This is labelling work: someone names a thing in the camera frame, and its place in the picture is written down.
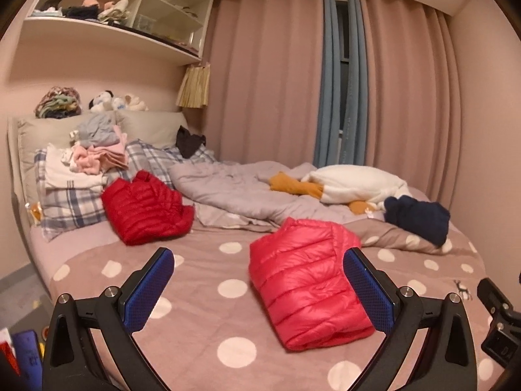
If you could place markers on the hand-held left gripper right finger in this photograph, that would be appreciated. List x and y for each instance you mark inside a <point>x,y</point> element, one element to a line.
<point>368,293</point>

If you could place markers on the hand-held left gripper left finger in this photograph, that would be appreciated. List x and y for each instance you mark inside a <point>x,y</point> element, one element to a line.
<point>148,289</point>

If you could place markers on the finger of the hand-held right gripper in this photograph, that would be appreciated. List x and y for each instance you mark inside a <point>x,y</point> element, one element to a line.
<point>492,295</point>

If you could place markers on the pink-red hooded puffer jacket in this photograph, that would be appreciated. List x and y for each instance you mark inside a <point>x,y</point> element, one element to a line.
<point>309,281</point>

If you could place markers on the dark red folded puffer jacket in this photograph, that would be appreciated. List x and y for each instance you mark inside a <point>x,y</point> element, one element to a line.
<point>142,207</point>

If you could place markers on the navy blue garment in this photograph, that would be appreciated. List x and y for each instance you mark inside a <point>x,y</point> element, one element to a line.
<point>419,218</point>

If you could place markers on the pink bed sheet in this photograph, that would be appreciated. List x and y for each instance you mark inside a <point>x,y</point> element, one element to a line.
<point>69,244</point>

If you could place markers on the white plush goose toy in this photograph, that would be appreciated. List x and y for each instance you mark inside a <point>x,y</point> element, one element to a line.
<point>358,183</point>

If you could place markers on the plaid pillow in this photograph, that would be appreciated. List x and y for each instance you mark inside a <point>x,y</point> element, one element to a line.
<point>69,207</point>
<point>163,163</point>

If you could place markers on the grey quilt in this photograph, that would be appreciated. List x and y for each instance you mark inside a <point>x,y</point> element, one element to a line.
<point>228,191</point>

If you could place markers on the blue box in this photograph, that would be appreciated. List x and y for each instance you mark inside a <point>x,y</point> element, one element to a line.
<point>26,352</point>

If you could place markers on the orange packet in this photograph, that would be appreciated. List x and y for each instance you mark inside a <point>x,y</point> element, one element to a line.
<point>34,211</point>

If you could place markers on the pink folded garments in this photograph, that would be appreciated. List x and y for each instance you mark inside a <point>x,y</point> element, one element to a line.
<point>106,157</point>

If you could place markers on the white folded garment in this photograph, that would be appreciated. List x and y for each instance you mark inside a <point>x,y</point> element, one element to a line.
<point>65,175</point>

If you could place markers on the dark brown garment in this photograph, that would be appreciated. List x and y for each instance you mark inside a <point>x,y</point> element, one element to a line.
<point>189,142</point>

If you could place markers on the red and white box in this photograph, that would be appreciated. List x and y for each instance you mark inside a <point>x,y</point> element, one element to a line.
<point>7,354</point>

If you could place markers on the beige pillow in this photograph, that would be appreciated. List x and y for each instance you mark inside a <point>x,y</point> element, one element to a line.
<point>44,130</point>
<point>154,128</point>

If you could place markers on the grey folded garment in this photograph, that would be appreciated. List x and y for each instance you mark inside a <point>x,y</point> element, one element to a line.
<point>97,128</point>

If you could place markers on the panda plush toy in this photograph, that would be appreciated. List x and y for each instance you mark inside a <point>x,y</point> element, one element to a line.
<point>101,102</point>

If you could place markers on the pink curtain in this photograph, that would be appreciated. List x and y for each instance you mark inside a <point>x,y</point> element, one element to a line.
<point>264,81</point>
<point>407,97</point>

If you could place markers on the beige fringed cloth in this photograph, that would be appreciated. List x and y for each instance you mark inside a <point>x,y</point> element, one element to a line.
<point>194,87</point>

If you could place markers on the blue curtain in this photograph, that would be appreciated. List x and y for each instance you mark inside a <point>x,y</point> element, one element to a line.
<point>329,89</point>

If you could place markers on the multicoloured knitted scarves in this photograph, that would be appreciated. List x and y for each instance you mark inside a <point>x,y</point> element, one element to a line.
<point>57,102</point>

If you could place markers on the window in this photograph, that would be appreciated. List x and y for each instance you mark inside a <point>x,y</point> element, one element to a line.
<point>344,49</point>

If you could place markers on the clear plastic container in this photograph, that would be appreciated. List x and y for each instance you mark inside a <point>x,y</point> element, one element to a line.
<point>143,22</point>

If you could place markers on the cream crumpled cloth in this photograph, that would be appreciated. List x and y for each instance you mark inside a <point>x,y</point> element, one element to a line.
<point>114,11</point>

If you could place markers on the small black garment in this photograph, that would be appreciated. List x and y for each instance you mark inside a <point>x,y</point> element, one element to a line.
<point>81,12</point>

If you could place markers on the bed frame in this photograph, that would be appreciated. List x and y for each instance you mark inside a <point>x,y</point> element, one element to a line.
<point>17,195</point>

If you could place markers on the white wall shelf unit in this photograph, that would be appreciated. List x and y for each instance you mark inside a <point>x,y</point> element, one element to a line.
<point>101,32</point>

